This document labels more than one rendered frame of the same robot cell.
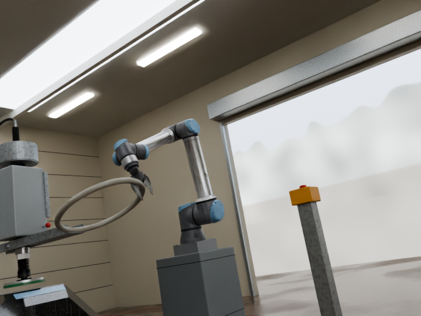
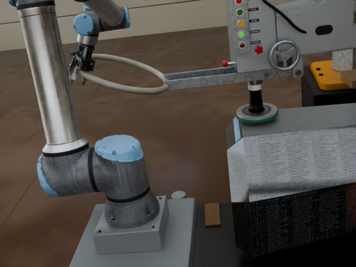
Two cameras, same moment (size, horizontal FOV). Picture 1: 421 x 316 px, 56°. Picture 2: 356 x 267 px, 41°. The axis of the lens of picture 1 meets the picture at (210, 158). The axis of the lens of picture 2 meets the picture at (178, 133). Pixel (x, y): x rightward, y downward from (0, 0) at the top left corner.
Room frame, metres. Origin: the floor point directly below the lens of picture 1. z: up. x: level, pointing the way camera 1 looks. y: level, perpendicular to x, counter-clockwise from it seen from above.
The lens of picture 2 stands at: (4.22, -0.25, 1.83)
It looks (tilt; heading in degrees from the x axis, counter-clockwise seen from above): 24 degrees down; 153
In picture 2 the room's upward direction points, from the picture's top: 8 degrees counter-clockwise
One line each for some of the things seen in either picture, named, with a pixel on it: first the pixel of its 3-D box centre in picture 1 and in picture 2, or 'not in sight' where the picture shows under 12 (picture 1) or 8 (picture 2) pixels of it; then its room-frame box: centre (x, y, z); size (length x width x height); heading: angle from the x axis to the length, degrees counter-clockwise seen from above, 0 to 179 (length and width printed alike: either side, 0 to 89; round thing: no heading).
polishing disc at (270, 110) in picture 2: (24, 281); (256, 110); (2.37, 1.19, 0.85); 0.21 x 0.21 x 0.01
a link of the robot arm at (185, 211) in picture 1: (190, 215); (119, 165); (2.88, 0.21, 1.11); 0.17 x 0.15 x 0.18; 57
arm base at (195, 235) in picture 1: (192, 234); (130, 200); (2.89, 0.22, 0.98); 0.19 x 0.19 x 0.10
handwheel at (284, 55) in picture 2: not in sight; (282, 53); (2.53, 1.24, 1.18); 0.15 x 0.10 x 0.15; 63
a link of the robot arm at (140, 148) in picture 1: (136, 152); (88, 23); (2.25, 0.42, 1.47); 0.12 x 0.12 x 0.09; 57
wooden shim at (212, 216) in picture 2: not in sight; (212, 214); (1.94, 1.10, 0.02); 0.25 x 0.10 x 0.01; 147
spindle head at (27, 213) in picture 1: (11, 208); (267, 24); (2.41, 1.26, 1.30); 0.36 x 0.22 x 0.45; 63
